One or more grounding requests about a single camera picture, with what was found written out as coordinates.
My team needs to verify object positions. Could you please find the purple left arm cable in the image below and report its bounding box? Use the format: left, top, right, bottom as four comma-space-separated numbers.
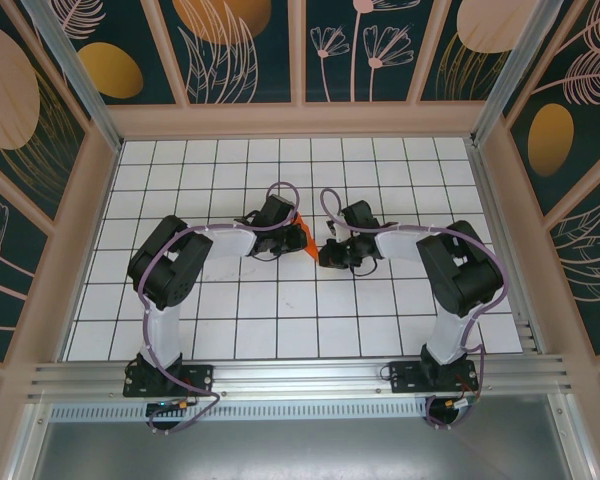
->
134, 180, 301, 434

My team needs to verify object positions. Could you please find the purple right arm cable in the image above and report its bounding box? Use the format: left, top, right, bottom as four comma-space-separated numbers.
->
320, 187, 510, 432

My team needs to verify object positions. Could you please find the aluminium mounting rail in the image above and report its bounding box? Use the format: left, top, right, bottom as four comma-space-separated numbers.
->
27, 353, 574, 401

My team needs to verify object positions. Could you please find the aluminium frame post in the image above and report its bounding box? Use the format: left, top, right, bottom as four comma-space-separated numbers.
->
22, 0, 124, 151
472, 0, 564, 146

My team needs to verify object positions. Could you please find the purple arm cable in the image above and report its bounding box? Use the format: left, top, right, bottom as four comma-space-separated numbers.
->
134, 180, 301, 434
320, 187, 510, 432

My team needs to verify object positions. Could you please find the aluminium side rail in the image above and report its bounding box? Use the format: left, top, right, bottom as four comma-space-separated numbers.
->
467, 139, 546, 354

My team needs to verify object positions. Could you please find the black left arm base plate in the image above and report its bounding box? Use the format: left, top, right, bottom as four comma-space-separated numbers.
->
123, 363, 215, 399

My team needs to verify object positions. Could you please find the slotted grey cable duct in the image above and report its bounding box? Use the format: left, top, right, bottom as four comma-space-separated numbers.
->
49, 403, 431, 424

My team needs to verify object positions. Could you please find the orange paper sheet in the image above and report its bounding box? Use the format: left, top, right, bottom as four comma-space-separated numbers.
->
292, 212, 321, 261

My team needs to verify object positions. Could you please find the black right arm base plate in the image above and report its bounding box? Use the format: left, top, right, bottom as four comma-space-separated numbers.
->
388, 359, 479, 394

